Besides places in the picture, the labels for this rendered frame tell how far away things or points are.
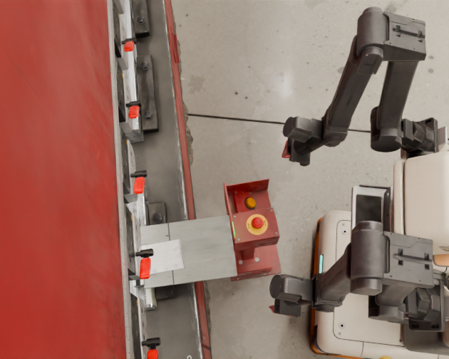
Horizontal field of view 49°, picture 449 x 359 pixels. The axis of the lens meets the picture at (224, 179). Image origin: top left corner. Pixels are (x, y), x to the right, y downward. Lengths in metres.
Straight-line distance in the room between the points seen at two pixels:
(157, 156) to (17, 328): 1.20
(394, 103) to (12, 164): 0.87
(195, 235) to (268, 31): 1.82
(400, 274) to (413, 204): 0.38
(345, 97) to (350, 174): 1.49
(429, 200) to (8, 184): 0.88
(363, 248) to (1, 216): 0.53
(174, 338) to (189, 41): 1.91
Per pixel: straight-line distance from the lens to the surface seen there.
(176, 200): 1.60
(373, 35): 0.98
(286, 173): 2.57
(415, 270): 0.83
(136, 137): 1.66
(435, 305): 1.25
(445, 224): 1.13
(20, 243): 0.54
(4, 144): 0.54
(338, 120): 1.25
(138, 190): 1.15
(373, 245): 0.80
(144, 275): 1.10
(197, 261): 1.41
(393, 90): 1.14
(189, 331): 1.51
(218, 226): 1.43
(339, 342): 2.14
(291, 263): 2.44
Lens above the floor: 2.38
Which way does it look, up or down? 69 degrees down
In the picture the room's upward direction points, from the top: 3 degrees counter-clockwise
